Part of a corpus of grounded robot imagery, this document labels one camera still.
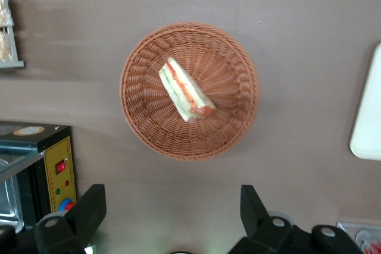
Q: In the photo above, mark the brown round wicker basket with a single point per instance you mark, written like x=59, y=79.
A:
x=208, y=57

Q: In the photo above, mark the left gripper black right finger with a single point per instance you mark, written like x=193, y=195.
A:
x=259, y=224

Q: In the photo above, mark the clear wrapped cracker pack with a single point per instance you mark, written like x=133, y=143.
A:
x=4, y=45
x=4, y=11

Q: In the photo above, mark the beige plastic serving tray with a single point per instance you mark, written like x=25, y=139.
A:
x=369, y=117

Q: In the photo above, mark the steel food pan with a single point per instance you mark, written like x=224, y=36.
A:
x=9, y=200

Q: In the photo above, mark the triangular white bread sandwich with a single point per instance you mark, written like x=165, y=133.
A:
x=184, y=90

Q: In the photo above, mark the gray snack tray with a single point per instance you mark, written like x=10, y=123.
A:
x=12, y=64

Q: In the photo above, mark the black food warmer cabinet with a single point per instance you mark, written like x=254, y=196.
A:
x=59, y=153

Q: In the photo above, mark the clear acrylic bottle rack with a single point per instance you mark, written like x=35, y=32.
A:
x=346, y=227

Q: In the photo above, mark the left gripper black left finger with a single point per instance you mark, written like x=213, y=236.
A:
x=80, y=221

